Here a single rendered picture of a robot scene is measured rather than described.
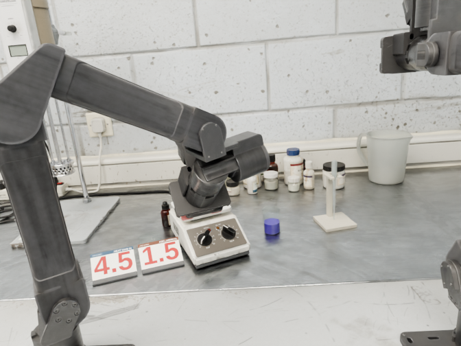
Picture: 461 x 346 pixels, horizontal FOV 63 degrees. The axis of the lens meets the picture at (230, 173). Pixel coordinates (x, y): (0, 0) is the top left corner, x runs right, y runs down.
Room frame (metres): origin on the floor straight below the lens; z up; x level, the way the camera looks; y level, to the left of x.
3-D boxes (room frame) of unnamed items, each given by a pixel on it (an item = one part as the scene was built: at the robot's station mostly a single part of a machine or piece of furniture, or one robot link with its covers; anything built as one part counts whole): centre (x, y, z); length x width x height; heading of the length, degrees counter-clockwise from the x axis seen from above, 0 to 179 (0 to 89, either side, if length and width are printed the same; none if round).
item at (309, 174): (1.12, -0.24, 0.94); 0.03 x 0.03 x 0.09
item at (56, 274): (0.46, 0.25, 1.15); 0.07 x 0.06 x 0.33; 28
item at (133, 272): (0.71, 0.26, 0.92); 0.09 x 0.06 x 0.04; 106
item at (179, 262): (0.74, 0.17, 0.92); 0.09 x 0.06 x 0.04; 106
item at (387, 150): (1.15, -0.49, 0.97); 0.18 x 0.13 x 0.15; 38
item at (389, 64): (0.70, -0.34, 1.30); 0.10 x 0.07 x 0.07; 87
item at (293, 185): (1.11, -0.19, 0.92); 0.04 x 0.04 x 0.04
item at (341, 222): (0.86, -0.25, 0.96); 0.08 x 0.08 x 0.13; 10
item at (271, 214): (0.84, -0.09, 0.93); 0.04 x 0.04 x 0.06
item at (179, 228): (0.82, 0.07, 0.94); 0.22 x 0.13 x 0.08; 21
